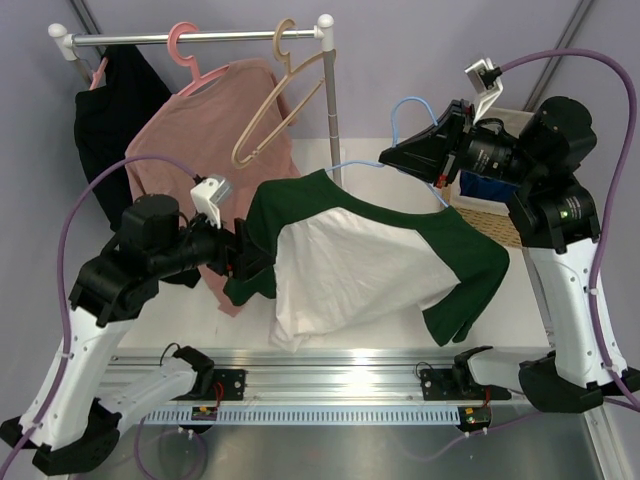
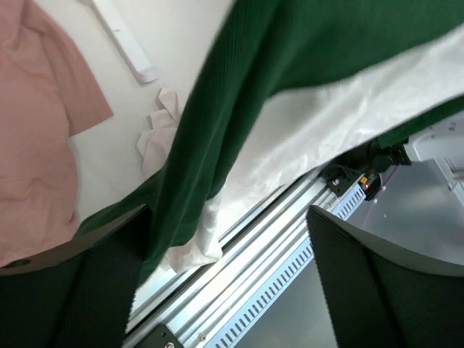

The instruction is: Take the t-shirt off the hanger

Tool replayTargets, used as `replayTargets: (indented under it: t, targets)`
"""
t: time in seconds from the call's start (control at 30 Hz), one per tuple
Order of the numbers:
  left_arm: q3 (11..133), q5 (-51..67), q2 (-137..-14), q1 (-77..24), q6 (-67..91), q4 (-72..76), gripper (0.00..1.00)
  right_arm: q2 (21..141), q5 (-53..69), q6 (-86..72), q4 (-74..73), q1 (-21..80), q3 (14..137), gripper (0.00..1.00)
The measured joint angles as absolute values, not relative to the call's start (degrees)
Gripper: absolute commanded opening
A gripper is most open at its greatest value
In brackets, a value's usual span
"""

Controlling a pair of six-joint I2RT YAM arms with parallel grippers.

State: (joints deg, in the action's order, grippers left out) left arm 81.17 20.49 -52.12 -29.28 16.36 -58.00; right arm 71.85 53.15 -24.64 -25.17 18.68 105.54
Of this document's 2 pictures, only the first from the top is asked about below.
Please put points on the blue cloth in basket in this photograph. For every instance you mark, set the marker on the blue cloth in basket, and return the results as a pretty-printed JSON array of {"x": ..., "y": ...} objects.
[{"x": 474, "y": 186}]

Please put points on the small pink hanger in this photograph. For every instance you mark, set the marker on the small pink hanger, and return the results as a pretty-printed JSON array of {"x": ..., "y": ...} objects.
[{"x": 98, "y": 74}]

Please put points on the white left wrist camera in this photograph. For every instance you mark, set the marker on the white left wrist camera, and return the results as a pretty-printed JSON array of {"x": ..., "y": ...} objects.
[{"x": 207, "y": 197}]

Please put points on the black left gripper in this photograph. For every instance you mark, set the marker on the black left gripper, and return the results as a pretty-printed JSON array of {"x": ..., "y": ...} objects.
[{"x": 241, "y": 257}]

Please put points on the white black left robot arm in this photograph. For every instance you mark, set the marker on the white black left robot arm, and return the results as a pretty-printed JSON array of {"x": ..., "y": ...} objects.
[{"x": 70, "y": 428}]

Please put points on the black t shirt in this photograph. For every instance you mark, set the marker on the black t shirt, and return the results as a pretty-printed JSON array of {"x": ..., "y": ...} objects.
[{"x": 107, "y": 119}]

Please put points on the aluminium rail frame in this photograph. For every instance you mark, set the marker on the aluminium rail frame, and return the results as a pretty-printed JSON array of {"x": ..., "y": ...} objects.
[{"x": 355, "y": 386}]

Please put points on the wicker laundry basket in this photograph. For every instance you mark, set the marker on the wicker laundry basket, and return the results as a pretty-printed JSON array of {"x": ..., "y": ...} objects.
[{"x": 490, "y": 218}]

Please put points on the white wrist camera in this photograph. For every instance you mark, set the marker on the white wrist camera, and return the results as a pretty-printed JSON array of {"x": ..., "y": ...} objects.
[
  {"x": 485, "y": 79},
  {"x": 207, "y": 197}
]

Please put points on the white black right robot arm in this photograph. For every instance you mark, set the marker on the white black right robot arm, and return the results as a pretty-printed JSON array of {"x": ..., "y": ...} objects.
[{"x": 560, "y": 231}]

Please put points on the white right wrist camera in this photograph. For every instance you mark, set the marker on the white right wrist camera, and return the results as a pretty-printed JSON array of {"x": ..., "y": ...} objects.
[{"x": 485, "y": 79}]

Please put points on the white clothes rack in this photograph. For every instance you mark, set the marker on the white clothes rack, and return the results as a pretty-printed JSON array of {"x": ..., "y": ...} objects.
[{"x": 322, "y": 31}]

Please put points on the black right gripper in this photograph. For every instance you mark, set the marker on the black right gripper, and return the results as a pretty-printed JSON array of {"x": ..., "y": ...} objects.
[{"x": 436, "y": 154}]

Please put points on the pink plastic hanger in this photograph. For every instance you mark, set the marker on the pink plastic hanger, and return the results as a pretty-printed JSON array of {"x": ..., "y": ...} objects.
[{"x": 198, "y": 79}]

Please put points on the green and white t shirt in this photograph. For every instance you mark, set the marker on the green and white t shirt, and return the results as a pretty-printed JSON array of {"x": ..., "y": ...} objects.
[{"x": 339, "y": 262}]

